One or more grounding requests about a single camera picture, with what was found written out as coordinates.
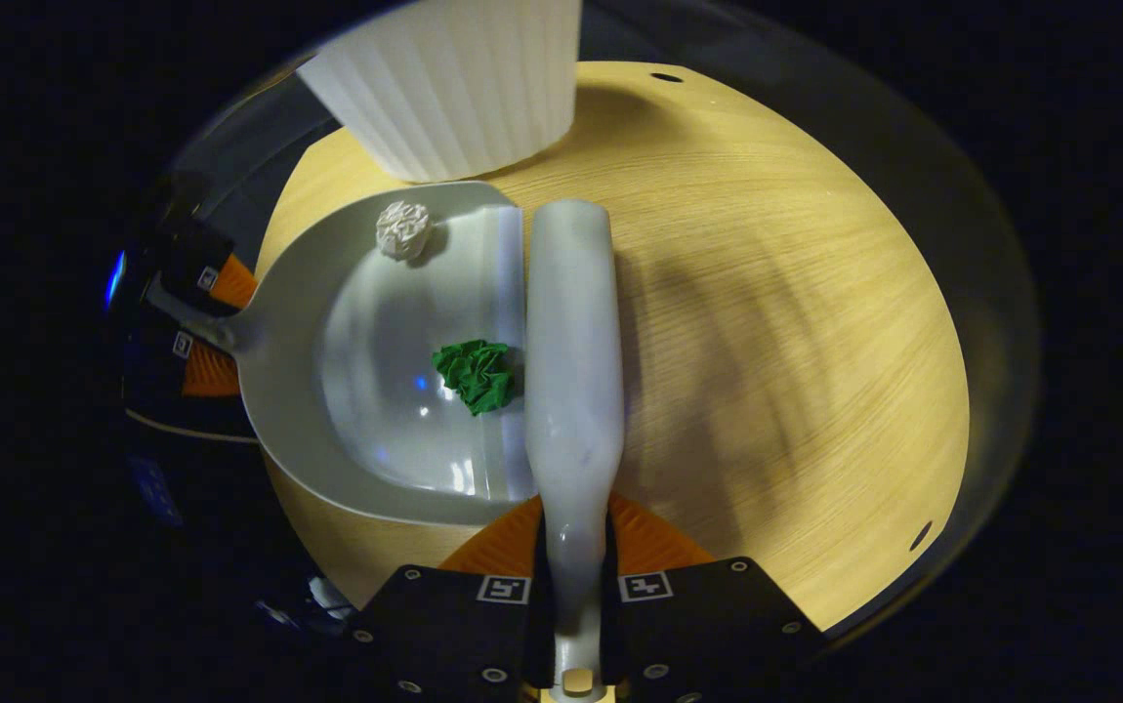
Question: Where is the wooden desktop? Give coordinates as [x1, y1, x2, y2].
[257, 60, 973, 633]

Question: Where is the white ribbed garbage bin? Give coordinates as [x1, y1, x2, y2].
[296, 0, 584, 185]

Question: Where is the small grey broom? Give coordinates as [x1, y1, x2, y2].
[523, 199, 627, 700]

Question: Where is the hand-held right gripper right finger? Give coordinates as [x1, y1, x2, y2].
[604, 492, 826, 703]

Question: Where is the grey plastic dustpan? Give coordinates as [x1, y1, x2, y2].
[235, 180, 535, 529]

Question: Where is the white paper ball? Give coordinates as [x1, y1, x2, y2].
[375, 200, 434, 263]

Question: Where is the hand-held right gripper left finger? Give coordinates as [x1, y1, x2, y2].
[352, 493, 553, 703]

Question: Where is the green paper ball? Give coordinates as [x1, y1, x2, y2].
[430, 338, 517, 418]

